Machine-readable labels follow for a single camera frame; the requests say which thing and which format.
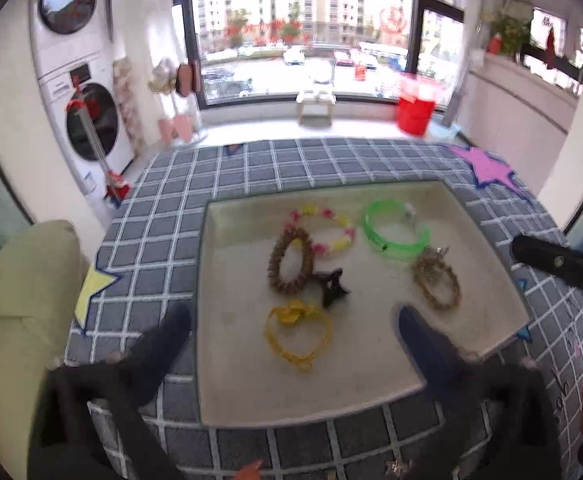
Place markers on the white dryer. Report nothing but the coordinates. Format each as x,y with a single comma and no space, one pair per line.
68,5

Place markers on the red bucket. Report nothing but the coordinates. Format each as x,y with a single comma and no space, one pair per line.
416,107

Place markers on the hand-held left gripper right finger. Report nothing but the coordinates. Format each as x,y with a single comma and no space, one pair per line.
426,345

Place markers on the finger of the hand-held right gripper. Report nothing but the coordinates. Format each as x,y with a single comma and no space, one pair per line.
556,262

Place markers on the potted green plant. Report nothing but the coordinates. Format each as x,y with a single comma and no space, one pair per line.
509,30

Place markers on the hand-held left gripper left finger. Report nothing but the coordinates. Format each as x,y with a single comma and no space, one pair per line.
166,345

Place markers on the green translucent bangle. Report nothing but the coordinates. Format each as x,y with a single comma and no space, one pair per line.
371,232

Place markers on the slipper rack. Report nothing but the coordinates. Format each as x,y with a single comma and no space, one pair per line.
176,85

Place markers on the light green sofa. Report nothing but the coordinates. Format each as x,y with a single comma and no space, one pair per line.
26,310

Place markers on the white washing machine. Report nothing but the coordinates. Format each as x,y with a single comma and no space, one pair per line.
96,125

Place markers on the small white stool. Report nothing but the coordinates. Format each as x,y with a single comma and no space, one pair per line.
316,105

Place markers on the black hair clip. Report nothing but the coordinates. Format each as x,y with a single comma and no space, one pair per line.
332,290

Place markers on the mop with red head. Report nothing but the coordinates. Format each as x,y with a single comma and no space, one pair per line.
91,145

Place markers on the beige tray mat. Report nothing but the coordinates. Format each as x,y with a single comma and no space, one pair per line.
361,360

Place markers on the grey grid printed blanket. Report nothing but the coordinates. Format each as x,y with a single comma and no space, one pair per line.
161,220

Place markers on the white cabinet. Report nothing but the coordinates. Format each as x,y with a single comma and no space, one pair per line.
516,110

